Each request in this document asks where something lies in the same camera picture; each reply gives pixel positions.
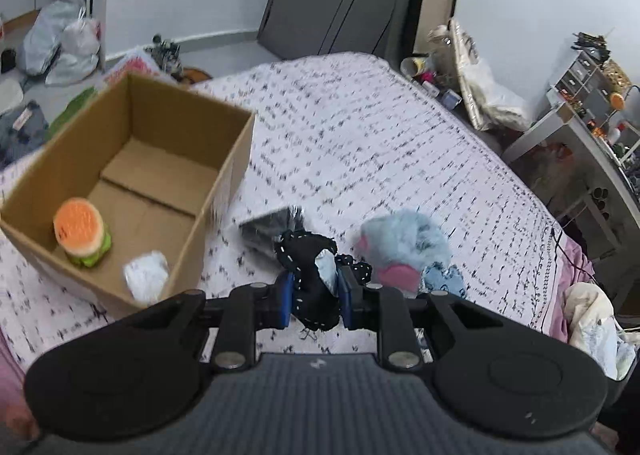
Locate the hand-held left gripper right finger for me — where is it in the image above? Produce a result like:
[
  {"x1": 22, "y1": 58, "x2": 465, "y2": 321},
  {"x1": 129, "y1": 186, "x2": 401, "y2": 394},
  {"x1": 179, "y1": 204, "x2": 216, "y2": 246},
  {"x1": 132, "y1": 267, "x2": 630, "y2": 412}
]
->
[{"x1": 337, "y1": 266, "x2": 506, "y2": 371}]

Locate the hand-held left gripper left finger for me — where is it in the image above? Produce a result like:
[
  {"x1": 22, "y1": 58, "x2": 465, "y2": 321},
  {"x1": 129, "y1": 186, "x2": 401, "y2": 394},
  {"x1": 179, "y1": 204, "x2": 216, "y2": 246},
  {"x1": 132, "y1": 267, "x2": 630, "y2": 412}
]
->
[{"x1": 145, "y1": 271, "x2": 296, "y2": 372}]

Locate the black cloth with white stitching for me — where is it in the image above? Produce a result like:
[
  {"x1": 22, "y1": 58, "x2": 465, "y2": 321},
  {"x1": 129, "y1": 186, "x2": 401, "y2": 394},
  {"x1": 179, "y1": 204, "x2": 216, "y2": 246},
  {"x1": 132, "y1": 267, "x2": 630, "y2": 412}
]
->
[{"x1": 274, "y1": 230, "x2": 373, "y2": 332}]

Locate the dark patterned packet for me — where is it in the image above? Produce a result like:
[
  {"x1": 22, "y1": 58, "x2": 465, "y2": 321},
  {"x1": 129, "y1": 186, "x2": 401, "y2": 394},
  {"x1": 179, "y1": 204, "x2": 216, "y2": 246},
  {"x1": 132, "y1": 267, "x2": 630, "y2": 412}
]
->
[{"x1": 237, "y1": 205, "x2": 307, "y2": 261}]

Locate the grey fluffy plush pink patch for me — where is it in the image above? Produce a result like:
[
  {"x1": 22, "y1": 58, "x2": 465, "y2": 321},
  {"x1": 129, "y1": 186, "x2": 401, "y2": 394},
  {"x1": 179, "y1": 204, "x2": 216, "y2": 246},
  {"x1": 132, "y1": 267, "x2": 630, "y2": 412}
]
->
[{"x1": 357, "y1": 210, "x2": 454, "y2": 294}]

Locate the light blue cloth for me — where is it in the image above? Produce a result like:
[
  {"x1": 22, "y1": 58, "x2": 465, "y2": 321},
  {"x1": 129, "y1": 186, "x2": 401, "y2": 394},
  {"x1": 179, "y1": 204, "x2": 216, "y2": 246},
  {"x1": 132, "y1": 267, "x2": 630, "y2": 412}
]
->
[{"x1": 419, "y1": 262, "x2": 469, "y2": 300}]

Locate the brown cardboard box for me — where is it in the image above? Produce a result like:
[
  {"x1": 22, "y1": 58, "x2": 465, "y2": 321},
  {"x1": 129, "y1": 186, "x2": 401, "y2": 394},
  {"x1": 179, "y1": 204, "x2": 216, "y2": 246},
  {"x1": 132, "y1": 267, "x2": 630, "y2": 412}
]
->
[{"x1": 0, "y1": 72, "x2": 257, "y2": 320}]

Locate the white crumpled packet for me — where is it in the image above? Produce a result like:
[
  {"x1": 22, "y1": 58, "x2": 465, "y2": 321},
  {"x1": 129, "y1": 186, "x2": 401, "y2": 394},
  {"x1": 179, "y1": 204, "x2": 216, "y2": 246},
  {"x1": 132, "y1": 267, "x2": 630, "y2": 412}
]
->
[{"x1": 122, "y1": 251, "x2": 171, "y2": 307}]

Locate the white black patterned blanket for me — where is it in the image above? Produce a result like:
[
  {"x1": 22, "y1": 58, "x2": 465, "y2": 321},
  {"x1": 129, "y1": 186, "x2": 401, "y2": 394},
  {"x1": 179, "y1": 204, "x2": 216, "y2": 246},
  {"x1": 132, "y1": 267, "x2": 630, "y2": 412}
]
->
[{"x1": 0, "y1": 52, "x2": 568, "y2": 368}]

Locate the burger plush toy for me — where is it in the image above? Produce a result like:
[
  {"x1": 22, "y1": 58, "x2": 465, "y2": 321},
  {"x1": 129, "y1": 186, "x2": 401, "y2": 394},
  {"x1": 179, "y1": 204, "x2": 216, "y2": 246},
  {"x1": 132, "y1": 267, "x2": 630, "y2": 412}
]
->
[{"x1": 52, "y1": 198, "x2": 114, "y2": 269}]

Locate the brown round mat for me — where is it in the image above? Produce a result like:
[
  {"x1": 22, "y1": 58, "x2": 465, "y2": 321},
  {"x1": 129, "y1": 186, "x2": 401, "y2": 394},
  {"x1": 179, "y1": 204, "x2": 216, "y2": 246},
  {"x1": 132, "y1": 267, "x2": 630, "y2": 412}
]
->
[{"x1": 174, "y1": 67, "x2": 214, "y2": 87}]

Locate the paper cup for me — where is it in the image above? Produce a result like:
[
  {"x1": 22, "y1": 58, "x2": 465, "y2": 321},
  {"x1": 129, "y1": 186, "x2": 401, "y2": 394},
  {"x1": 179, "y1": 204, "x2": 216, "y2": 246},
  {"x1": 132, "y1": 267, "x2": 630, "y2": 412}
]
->
[{"x1": 400, "y1": 56, "x2": 432, "y2": 80}]

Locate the pastel printed quilt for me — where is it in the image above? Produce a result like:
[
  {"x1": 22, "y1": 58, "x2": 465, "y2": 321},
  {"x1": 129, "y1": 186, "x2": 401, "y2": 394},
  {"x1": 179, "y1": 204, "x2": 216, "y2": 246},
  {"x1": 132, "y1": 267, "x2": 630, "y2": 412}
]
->
[{"x1": 564, "y1": 282, "x2": 640, "y2": 382}]

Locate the clear bag with board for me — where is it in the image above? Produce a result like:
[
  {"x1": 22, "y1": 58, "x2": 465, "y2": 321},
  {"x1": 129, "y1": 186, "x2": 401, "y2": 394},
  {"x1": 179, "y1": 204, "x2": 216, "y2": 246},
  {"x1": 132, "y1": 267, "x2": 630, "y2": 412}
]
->
[{"x1": 449, "y1": 18, "x2": 535, "y2": 132}]

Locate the clear jar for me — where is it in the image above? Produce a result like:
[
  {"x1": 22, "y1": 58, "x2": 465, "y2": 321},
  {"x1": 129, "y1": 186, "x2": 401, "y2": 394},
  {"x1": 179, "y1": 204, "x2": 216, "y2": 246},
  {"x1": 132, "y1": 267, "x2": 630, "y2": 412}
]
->
[{"x1": 429, "y1": 25, "x2": 455, "y2": 67}]

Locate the pair of dark shoes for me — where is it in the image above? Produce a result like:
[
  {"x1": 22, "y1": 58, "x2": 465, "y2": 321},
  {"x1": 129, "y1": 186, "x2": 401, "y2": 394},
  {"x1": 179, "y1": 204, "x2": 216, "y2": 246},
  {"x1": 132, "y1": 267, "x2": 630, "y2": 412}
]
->
[{"x1": 151, "y1": 34, "x2": 182, "y2": 72}]

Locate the white desk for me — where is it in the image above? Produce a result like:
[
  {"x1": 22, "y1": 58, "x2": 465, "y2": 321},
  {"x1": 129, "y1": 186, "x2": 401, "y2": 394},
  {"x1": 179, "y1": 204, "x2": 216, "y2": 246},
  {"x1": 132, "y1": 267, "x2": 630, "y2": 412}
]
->
[{"x1": 501, "y1": 85, "x2": 640, "y2": 256}]

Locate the red white plastic bag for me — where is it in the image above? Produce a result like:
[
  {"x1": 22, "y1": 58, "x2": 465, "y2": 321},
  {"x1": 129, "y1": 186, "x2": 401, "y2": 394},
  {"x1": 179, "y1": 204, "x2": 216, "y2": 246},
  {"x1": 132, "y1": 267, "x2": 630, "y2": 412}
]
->
[{"x1": 101, "y1": 48, "x2": 167, "y2": 87}]

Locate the green leaf rug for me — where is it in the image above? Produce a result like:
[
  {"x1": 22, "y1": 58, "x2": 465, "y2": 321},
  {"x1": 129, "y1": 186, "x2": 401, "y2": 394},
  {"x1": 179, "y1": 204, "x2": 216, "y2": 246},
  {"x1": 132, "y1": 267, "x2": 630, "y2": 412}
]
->
[{"x1": 46, "y1": 86, "x2": 99, "y2": 138}]

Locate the grey drawer organizer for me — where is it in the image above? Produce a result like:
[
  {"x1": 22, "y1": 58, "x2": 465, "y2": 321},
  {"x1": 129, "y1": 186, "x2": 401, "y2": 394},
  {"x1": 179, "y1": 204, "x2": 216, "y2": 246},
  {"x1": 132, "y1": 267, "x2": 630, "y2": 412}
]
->
[{"x1": 554, "y1": 49, "x2": 609, "y2": 107}]

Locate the white floor mat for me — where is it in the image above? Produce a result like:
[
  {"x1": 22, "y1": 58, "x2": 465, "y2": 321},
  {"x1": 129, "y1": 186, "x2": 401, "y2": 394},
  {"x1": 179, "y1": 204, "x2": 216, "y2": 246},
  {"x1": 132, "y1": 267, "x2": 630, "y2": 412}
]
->
[{"x1": 0, "y1": 82, "x2": 24, "y2": 115}]

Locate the wicker basket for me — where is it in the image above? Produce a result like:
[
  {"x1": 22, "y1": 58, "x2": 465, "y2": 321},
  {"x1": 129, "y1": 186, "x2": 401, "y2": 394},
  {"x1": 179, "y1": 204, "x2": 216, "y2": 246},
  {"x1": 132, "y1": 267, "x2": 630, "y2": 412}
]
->
[{"x1": 601, "y1": 60, "x2": 632, "y2": 89}]

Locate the grey plastic bag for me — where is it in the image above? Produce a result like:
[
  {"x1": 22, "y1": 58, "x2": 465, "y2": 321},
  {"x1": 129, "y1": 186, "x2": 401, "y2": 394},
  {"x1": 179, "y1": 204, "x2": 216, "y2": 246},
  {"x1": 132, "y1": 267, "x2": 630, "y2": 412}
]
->
[{"x1": 17, "y1": 0, "x2": 68, "y2": 77}]

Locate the black cable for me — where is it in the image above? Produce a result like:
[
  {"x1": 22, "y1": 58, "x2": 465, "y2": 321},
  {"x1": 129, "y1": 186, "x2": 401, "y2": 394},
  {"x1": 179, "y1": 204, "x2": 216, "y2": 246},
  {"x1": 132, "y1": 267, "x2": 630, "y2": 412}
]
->
[{"x1": 549, "y1": 226, "x2": 601, "y2": 282}]

